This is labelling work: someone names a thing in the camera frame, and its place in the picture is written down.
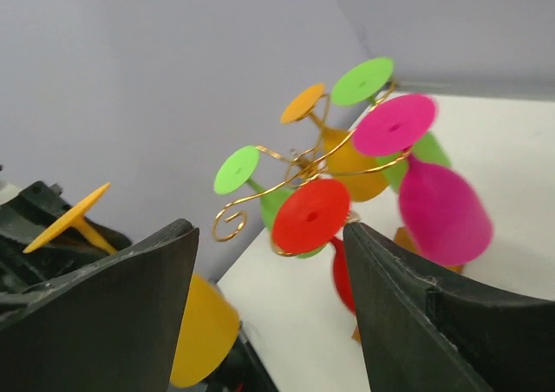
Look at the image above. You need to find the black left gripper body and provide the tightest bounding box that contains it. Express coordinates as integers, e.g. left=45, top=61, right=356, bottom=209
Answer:
left=1, top=181, right=108, bottom=318

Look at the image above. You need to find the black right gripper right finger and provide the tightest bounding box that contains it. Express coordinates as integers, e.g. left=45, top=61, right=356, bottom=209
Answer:
left=343, top=222, right=554, bottom=391

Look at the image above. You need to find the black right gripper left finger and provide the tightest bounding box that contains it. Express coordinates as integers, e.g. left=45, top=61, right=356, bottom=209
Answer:
left=1, top=219, right=199, bottom=391

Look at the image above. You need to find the orange plastic wine glass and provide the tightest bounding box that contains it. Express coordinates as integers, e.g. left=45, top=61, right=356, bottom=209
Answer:
left=280, top=83, right=389, bottom=202
left=23, top=183, right=240, bottom=388

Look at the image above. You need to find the pink plastic wine glass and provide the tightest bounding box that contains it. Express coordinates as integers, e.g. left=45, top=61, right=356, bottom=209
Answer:
left=352, top=94, right=493, bottom=266

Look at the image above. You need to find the red plastic wine glass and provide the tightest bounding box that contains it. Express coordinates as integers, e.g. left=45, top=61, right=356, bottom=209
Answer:
left=271, top=179, right=355, bottom=312

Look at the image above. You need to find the gold wire wine glass rack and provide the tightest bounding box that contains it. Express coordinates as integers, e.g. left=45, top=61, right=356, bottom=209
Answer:
left=212, top=83, right=406, bottom=242

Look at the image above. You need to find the green plastic wine glass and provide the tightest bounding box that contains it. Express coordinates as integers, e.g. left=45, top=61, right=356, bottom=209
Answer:
left=212, top=145, right=326, bottom=258
left=331, top=57, right=452, bottom=168

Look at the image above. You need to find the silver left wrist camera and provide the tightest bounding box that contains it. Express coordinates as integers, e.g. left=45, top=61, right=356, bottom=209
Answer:
left=0, top=179, right=22, bottom=205

